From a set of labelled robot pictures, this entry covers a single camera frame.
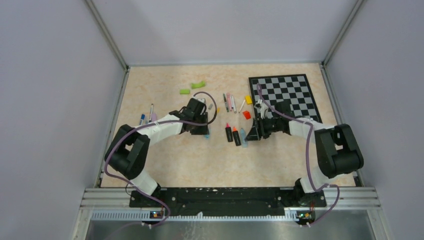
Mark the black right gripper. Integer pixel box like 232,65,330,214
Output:
245,115,282,142

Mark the light blue highlighter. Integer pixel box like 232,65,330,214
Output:
239,128,248,148

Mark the orange black highlighter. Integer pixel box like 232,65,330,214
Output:
232,126,242,147

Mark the pink black highlighter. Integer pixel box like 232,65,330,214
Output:
225,123,234,143

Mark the green thin pen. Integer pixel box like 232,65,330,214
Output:
222,93,230,113

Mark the pink translucent pen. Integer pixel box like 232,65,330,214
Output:
226,92,233,112

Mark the grey cap white marker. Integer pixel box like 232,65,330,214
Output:
230,95,237,114

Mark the pink pastel highlighter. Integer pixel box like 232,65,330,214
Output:
151,113,158,122

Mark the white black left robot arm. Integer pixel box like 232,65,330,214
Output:
104,97,208,207

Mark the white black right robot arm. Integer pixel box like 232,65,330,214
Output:
244,99,364,206

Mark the red white thin pen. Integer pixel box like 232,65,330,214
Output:
148,103,154,123

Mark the orange red block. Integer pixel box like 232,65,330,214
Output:
242,110,252,120

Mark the green block left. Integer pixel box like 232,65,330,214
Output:
179,88,191,95

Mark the green block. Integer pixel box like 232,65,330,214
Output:
179,88,191,95
190,81,206,90

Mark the green block right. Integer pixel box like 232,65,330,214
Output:
190,81,206,90

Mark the yellow block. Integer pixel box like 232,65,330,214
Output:
244,95,253,105

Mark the blue white marker far left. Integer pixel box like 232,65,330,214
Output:
139,114,146,126

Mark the black grey chessboard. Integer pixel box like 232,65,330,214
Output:
248,74,322,123

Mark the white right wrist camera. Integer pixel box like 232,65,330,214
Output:
254,102,269,119

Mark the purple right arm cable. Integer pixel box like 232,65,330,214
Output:
256,83,341,228

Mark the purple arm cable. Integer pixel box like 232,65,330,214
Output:
256,83,341,228
103,91,219,228

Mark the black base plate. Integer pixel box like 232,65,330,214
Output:
129,187,327,217

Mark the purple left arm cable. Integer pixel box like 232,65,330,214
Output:
103,91,219,228

